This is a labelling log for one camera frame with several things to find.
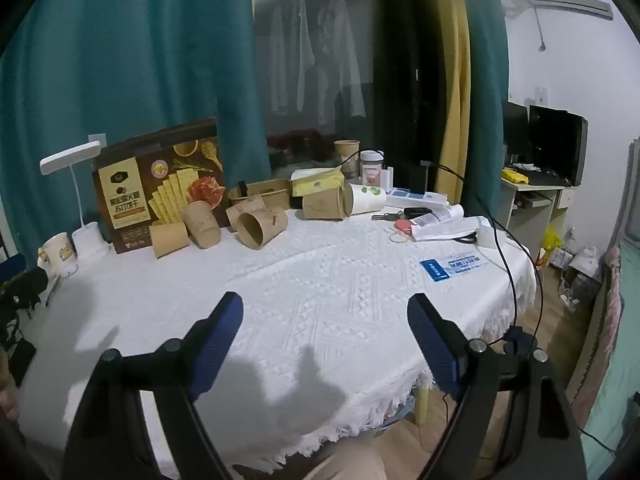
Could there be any brown cracker box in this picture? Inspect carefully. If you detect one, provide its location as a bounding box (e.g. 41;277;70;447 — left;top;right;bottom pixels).
91;118;227;255

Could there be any kraft paper cup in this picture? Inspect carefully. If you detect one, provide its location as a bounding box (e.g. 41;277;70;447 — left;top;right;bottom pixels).
301;186;349;221
334;139;361;171
149;222;190;260
181;200;222;249
226;194;267;233
235;207;289;251

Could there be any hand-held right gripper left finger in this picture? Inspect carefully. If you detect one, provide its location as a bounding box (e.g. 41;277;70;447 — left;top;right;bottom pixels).
62;291;245;480

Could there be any black keyboard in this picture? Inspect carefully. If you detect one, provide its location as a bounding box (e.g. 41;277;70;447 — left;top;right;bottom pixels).
522;171;571;187

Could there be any black monitor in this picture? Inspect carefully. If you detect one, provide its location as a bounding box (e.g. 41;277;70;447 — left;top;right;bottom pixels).
528;104;589;187

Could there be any white desk lamp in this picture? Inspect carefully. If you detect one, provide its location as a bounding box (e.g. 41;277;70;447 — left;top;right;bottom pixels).
40;141;112;266

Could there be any teal curtain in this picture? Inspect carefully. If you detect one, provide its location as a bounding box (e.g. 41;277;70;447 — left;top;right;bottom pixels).
457;0;511;218
0;0;273;261

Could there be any long white box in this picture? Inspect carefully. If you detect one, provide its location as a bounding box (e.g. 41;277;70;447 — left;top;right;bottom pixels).
386;193;449;211

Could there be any yellow tissue pack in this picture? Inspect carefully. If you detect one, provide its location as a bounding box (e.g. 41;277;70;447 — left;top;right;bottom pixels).
290;168;347;197

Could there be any pink blanket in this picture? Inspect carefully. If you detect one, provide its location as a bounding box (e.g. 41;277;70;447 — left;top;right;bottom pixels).
570;245;626;416

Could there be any white paper cup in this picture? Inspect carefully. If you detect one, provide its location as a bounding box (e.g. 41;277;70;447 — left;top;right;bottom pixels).
345;183;387;217

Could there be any yellow curtain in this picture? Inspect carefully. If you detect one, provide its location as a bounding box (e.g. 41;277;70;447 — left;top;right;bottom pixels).
429;0;473;201

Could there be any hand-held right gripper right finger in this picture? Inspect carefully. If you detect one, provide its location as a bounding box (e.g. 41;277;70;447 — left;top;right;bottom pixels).
406;292;588;480

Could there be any white tube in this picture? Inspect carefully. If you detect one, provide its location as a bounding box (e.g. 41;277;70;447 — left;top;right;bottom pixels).
414;203;466;230

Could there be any white computer desk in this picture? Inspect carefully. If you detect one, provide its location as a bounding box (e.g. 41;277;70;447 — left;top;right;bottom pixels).
497;172;581;261

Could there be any teal bed sheet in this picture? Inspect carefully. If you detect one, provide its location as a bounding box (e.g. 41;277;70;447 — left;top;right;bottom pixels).
580;240;640;480

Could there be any white lidded jar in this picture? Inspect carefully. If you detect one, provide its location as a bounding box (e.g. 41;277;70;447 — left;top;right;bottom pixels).
359;150;385;187

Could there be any blue and white packet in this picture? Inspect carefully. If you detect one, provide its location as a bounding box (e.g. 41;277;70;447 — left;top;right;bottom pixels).
419;252;487;283

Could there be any person's left forearm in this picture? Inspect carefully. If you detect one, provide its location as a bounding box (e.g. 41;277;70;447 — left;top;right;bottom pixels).
0;350;21;423

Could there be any kraft paper bowl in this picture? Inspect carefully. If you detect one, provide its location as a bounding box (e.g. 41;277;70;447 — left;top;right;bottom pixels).
228;178;292;211

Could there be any white lace tablecloth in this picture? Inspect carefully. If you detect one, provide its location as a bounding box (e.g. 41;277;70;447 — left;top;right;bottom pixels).
17;212;538;480

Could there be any black cable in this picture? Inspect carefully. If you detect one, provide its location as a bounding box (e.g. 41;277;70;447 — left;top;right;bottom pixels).
340;149;543;348

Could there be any black car key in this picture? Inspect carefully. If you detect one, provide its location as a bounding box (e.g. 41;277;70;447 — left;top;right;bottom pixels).
371;207;435;222

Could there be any person's leg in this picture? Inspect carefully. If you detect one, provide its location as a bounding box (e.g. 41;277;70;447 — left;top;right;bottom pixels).
295;432;396;480

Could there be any yellow plastic bag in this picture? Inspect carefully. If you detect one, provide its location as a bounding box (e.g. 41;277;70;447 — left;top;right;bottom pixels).
541;224;563;263

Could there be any white printed mug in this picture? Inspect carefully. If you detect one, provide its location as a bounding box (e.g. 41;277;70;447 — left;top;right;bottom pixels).
38;232;78;278

